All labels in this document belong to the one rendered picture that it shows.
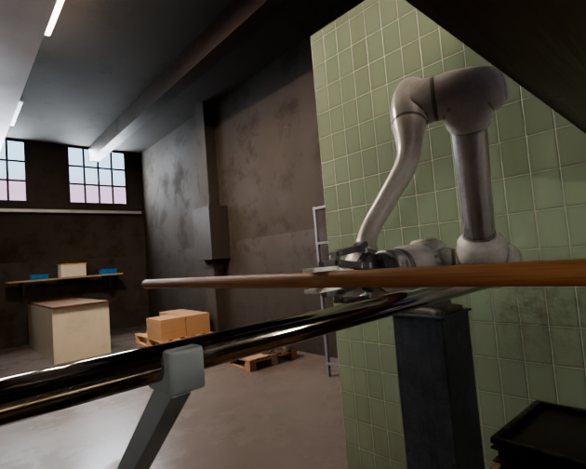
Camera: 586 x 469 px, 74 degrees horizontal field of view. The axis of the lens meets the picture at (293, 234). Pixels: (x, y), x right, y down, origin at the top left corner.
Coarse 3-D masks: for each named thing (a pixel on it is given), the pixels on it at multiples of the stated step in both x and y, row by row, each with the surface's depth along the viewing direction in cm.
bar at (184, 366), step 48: (432, 288) 63; (480, 288) 75; (240, 336) 37; (288, 336) 41; (0, 384) 25; (48, 384) 26; (96, 384) 28; (144, 384) 31; (192, 384) 32; (144, 432) 36
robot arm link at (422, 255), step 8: (400, 248) 90; (408, 248) 90; (416, 248) 91; (424, 248) 92; (432, 248) 96; (416, 256) 89; (424, 256) 90; (432, 256) 92; (416, 264) 87; (424, 264) 89; (432, 264) 91; (440, 264) 95; (384, 288) 96; (392, 288) 95; (400, 288) 92; (408, 288) 93
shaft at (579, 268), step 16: (320, 272) 71; (336, 272) 68; (352, 272) 65; (368, 272) 63; (384, 272) 61; (400, 272) 58; (416, 272) 57; (432, 272) 55; (448, 272) 53; (464, 272) 51; (480, 272) 50; (496, 272) 48; (512, 272) 47; (528, 272) 46; (544, 272) 45; (560, 272) 44; (576, 272) 42
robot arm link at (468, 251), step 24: (456, 72) 112; (480, 72) 108; (456, 96) 110; (480, 96) 109; (504, 96) 109; (456, 120) 114; (480, 120) 112; (456, 144) 120; (480, 144) 117; (456, 168) 126; (480, 168) 120; (480, 192) 123; (480, 216) 127; (480, 240) 131; (504, 240) 132; (456, 264) 138
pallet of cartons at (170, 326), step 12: (168, 312) 700; (180, 312) 684; (192, 312) 671; (204, 312) 656; (156, 324) 606; (168, 324) 603; (180, 324) 615; (192, 324) 626; (204, 324) 638; (144, 336) 652; (156, 336) 607; (168, 336) 601; (180, 336) 613; (192, 336) 629
